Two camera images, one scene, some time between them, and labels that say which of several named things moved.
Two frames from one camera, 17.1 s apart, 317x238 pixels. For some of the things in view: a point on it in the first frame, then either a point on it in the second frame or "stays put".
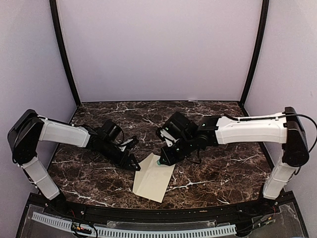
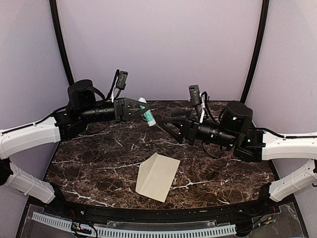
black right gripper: (169, 159) → (185, 129)
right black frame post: (264, 16) stays put
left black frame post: (59, 32) stays put
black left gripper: (125, 164) → (127, 115)
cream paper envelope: (151, 181) stays put
